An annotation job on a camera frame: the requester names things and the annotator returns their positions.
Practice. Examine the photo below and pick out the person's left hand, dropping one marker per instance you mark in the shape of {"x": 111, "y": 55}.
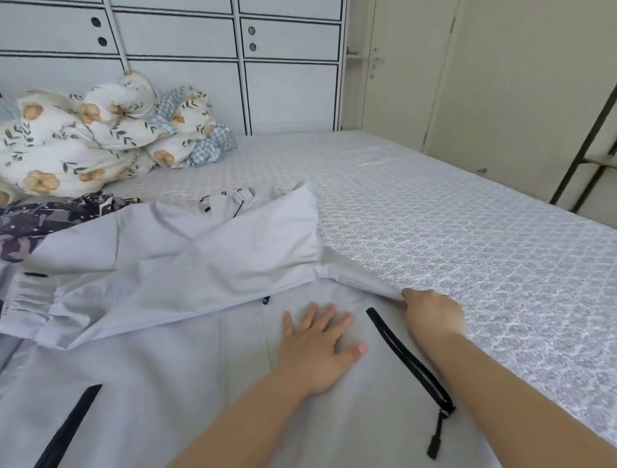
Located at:
{"x": 313, "y": 352}

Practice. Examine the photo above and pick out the person's right hand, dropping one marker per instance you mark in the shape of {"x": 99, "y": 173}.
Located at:
{"x": 434, "y": 316}

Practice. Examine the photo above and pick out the bed with grey patterned sheet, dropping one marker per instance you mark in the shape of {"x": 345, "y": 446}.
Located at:
{"x": 463, "y": 212}

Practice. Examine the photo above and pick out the light blue hooded jacket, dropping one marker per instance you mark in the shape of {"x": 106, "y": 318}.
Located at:
{"x": 173, "y": 289}

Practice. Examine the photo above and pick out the dark purple patterned garment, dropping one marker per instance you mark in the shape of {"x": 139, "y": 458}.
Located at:
{"x": 48, "y": 220}

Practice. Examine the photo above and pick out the person's right forearm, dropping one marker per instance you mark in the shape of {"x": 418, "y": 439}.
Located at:
{"x": 521, "y": 405}

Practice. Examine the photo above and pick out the person's left forearm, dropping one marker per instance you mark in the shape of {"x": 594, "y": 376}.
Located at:
{"x": 241, "y": 429}

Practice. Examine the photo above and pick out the black metal rack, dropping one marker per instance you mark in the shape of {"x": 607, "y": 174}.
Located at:
{"x": 586, "y": 164}

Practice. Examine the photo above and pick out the floral bunched quilt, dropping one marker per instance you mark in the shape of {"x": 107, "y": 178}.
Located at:
{"x": 207, "y": 140}

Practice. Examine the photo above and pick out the white door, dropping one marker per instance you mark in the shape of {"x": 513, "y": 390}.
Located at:
{"x": 395, "y": 67}

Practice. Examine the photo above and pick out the white wardrobe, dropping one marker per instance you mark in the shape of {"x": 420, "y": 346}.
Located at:
{"x": 193, "y": 48}

